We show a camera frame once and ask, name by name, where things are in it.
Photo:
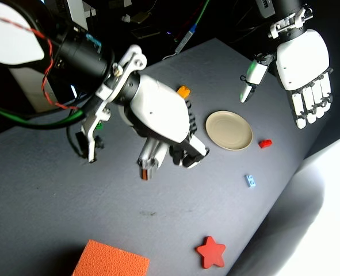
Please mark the orange toy brick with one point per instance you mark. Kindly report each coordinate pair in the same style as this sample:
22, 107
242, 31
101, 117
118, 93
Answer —
184, 91

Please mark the white frame post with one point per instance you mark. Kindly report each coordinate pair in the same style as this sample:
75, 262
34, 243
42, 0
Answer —
79, 11

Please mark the gold flat device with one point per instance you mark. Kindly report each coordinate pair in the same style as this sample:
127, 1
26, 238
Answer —
141, 17

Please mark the grey table cloth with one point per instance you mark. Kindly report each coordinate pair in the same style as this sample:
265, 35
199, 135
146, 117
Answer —
72, 201

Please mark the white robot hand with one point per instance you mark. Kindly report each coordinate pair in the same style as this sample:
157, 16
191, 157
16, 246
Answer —
302, 57
158, 112

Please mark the white adapter with blue plug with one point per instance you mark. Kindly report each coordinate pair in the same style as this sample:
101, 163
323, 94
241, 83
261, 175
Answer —
184, 43

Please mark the black column with light strip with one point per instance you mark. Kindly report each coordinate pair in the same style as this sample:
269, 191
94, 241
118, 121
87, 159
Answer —
73, 91

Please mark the light blue toy brick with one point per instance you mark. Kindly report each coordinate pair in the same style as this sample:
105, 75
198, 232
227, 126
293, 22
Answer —
250, 181

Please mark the red toy brick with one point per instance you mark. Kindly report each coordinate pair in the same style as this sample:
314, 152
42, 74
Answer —
265, 143

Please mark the white column panel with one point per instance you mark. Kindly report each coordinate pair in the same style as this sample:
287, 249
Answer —
28, 86

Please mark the orange textured block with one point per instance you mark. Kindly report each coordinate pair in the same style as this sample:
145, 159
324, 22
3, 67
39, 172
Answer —
109, 261

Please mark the beige round plate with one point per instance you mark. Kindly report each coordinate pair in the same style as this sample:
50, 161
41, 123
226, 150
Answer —
228, 130

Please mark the dark flat device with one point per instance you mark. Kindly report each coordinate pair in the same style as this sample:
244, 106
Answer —
145, 32

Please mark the small white connector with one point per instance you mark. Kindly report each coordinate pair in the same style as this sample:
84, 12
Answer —
125, 19

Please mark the red wooden star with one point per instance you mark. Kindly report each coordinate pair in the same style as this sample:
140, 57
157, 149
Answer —
211, 253

